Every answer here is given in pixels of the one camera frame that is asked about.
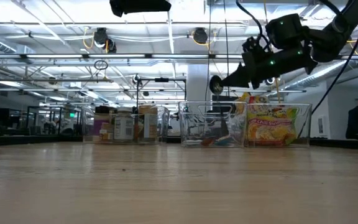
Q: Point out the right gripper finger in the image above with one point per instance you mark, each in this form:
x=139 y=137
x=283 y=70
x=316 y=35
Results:
x=236 y=77

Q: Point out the black metal spoon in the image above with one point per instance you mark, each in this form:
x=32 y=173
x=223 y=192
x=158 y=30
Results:
x=216 y=84

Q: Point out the green lime ramen packet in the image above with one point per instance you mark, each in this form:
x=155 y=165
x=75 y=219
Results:
x=270 y=130

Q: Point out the teal plastic spoon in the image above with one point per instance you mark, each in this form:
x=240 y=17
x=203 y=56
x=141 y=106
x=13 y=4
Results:
x=225 y=141

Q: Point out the iridescent rainbow metal spoon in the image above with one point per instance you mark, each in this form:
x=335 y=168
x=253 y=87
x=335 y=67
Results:
x=207 y=141

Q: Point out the tan lid seasoning jar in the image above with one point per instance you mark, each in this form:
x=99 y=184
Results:
x=149 y=121

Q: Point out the black lid orange spice jar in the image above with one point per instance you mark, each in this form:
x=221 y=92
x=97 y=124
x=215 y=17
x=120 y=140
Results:
x=136 y=129

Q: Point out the black lid purple label jar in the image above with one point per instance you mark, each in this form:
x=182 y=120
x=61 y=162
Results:
x=101 y=116

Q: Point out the white lid bagel seasoning jar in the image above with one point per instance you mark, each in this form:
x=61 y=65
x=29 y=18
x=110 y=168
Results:
x=123 y=126

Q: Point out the cork lid small glass jar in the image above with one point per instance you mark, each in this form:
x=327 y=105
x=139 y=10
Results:
x=106 y=132

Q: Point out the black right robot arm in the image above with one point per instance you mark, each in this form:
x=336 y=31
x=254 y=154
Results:
x=334 y=34

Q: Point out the black ceiling spotlight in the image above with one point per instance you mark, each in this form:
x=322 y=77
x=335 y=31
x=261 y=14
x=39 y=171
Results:
x=101 y=36
x=200 y=35
x=269 y=81

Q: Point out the clear plastic bin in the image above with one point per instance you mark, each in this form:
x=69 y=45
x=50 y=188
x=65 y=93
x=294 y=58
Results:
x=197 y=130
x=304 y=124
x=85 y=127

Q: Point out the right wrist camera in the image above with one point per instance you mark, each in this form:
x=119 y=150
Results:
x=284 y=29

